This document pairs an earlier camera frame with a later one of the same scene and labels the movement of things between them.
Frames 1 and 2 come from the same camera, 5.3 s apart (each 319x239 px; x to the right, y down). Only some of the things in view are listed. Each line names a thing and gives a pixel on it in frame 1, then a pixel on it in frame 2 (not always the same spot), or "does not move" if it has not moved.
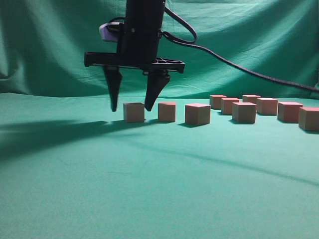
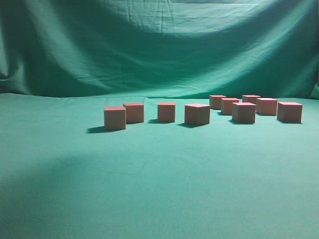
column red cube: x=227 y=105 does not move
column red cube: x=308 y=118 → x=114 y=117
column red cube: x=288 y=112 does not move
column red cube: x=267 y=106 does not move
